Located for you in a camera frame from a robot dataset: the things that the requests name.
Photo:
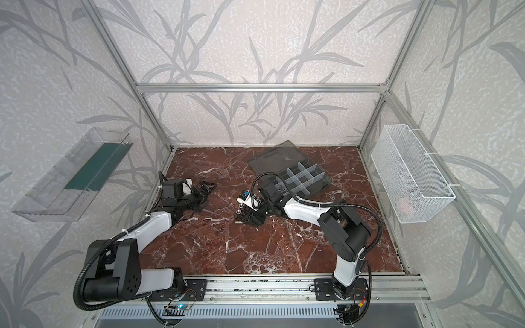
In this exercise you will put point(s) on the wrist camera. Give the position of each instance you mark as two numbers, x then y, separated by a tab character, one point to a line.
249	200
186	186

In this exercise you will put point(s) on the pink object in basket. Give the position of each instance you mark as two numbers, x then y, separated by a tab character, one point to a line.
405	206

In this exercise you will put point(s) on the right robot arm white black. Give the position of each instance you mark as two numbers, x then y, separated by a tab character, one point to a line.
346	231

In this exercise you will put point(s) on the small electronics board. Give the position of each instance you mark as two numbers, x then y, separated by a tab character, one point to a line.
172	310

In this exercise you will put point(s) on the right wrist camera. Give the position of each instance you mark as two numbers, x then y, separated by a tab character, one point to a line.
249	200

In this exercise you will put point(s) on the white wire mesh basket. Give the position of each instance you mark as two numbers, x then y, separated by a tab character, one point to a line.
407	170

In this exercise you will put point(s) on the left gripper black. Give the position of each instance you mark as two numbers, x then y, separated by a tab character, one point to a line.
196	193

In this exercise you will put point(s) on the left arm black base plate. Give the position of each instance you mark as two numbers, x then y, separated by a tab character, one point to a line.
193	292

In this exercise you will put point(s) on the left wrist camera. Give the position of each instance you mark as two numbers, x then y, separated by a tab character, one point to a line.
186	186

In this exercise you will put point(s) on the aluminium frame back crossbar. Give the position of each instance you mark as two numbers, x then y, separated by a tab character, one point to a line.
259	87

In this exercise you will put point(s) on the clear acrylic wall shelf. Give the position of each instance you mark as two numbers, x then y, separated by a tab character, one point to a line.
65	193

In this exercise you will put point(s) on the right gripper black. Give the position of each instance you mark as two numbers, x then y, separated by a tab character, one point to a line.
251	214

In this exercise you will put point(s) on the grey compartment organizer box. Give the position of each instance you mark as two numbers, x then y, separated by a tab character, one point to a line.
301	173

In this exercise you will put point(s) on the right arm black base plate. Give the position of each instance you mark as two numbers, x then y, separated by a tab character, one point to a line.
327	289

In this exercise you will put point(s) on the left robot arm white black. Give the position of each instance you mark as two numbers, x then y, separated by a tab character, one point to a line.
112	272

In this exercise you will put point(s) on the aluminium front rail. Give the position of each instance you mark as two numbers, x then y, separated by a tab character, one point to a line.
288	289

